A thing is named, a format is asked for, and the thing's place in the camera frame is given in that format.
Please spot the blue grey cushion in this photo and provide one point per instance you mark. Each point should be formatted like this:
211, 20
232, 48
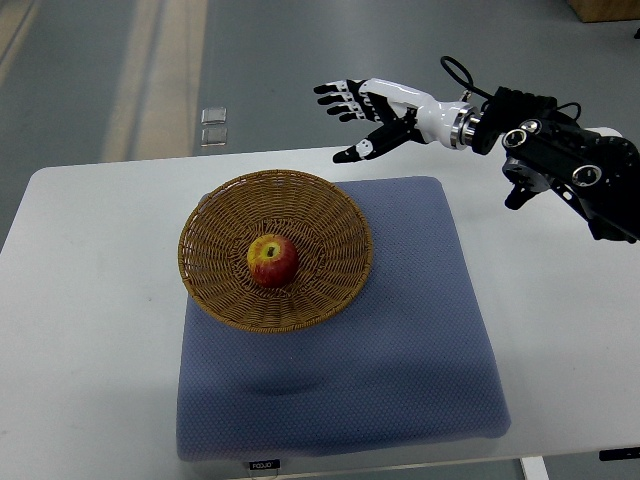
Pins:
407, 362

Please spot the red yellow apple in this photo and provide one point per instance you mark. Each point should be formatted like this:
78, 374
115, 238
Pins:
272, 260

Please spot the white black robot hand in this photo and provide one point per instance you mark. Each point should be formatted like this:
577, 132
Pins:
403, 114

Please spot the white table leg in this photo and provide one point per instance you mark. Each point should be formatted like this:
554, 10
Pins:
534, 468

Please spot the black table control panel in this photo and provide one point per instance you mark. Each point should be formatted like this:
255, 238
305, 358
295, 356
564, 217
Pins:
619, 454

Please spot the upper floor socket plate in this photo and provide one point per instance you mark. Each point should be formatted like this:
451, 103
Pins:
213, 115

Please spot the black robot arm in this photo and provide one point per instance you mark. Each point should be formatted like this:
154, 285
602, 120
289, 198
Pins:
597, 176

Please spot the wooden box corner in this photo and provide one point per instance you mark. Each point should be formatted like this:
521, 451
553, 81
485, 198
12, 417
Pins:
595, 11

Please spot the brown wicker basket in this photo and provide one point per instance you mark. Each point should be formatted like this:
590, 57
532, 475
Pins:
328, 229

